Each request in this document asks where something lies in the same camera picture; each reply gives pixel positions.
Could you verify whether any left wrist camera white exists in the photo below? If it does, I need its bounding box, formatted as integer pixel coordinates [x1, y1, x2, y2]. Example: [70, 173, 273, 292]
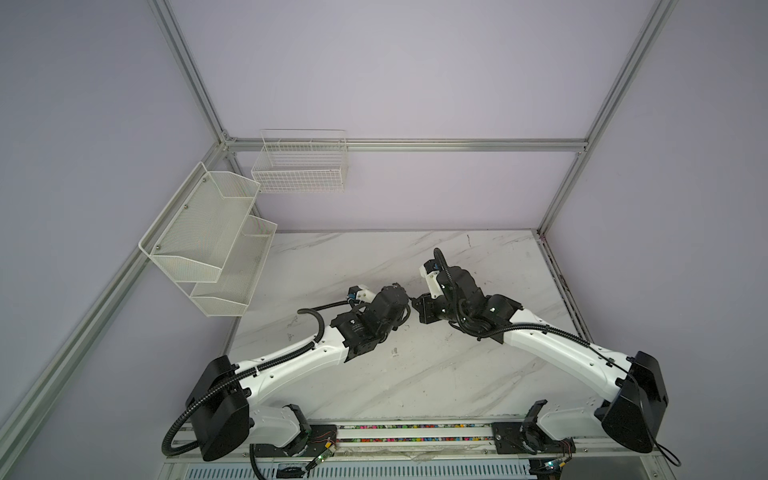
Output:
[347, 285, 376, 306]

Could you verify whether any white wire basket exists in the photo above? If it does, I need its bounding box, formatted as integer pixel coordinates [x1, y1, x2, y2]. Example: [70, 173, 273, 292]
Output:
[251, 129, 348, 194]

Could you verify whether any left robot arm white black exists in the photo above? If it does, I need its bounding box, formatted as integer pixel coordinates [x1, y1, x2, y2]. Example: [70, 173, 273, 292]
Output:
[161, 284, 411, 461]

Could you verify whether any upper white mesh shelf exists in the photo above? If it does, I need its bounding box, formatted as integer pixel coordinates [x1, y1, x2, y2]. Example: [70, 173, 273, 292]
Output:
[138, 163, 260, 283]

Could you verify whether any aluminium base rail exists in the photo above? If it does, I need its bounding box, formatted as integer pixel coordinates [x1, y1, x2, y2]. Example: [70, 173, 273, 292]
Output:
[158, 419, 675, 479]

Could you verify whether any lower white mesh shelf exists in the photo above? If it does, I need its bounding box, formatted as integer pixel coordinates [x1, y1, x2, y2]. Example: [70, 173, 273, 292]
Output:
[191, 215, 277, 317]

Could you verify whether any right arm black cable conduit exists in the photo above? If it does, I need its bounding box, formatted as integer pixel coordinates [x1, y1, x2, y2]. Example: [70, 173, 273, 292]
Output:
[433, 247, 631, 376]

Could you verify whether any white mesh shelf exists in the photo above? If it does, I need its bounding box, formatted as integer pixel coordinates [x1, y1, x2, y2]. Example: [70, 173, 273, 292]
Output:
[138, 163, 260, 283]
[191, 215, 277, 317]

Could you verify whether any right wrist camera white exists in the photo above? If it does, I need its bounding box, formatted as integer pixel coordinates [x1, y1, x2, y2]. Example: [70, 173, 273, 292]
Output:
[419, 259, 444, 299]

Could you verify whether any aluminium frame profile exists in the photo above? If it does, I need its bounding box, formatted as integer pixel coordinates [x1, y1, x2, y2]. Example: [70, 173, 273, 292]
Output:
[1, 1, 656, 420]

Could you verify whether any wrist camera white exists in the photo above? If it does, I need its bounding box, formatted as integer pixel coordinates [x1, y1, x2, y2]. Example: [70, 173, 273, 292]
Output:
[347, 285, 376, 306]
[419, 259, 444, 299]

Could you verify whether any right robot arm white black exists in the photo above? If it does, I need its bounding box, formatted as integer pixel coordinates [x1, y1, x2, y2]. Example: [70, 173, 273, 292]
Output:
[412, 259, 669, 453]

